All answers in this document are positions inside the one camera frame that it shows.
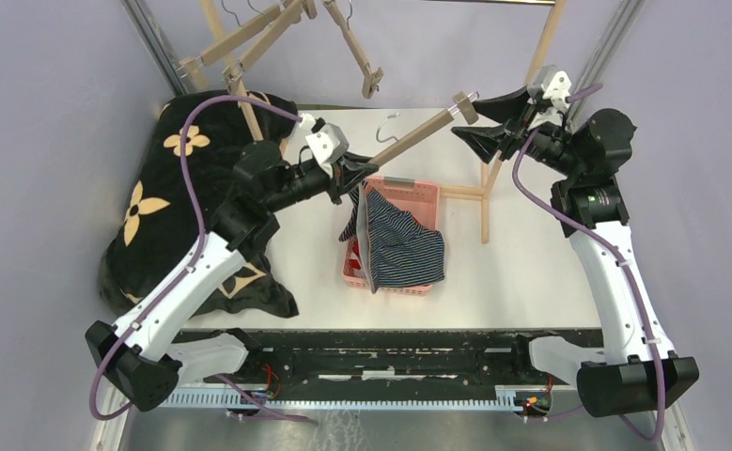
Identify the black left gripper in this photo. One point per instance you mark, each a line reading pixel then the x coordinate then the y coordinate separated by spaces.
pixel 339 180

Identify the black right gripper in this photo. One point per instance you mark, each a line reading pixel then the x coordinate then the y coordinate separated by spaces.
pixel 513 112

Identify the wooden hanger holding striped boxers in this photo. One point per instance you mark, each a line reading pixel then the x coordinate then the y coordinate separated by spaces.
pixel 463 106

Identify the pink perforated plastic basket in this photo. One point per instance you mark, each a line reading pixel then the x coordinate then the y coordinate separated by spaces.
pixel 421 199

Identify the red printed underwear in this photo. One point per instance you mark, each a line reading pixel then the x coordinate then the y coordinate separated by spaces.
pixel 354 260

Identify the dark striped boxer shorts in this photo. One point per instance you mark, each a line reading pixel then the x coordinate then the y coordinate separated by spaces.
pixel 394 249

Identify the wooden clip hanger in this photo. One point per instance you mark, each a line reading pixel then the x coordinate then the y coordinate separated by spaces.
pixel 265 40
pixel 227 46

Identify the wooden hanger holding red underwear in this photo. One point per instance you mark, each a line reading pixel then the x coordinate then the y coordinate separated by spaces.
pixel 372 77

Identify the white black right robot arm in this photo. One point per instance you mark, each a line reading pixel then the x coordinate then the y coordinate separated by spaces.
pixel 637 368

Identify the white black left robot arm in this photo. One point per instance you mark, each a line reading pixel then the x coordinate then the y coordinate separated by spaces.
pixel 138 354

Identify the empty wooden clip hanger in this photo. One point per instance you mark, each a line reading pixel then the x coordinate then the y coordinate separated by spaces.
pixel 227 46

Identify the black beige flower blanket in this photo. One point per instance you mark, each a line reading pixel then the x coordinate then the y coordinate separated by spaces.
pixel 159 225

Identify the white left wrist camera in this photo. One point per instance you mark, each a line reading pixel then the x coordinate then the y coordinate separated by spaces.
pixel 327 142

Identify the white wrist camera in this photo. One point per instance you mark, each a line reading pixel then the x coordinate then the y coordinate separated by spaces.
pixel 327 142
pixel 550 89

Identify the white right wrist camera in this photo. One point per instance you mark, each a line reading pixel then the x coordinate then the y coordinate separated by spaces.
pixel 550 89

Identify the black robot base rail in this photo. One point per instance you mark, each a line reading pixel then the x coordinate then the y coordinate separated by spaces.
pixel 466 370

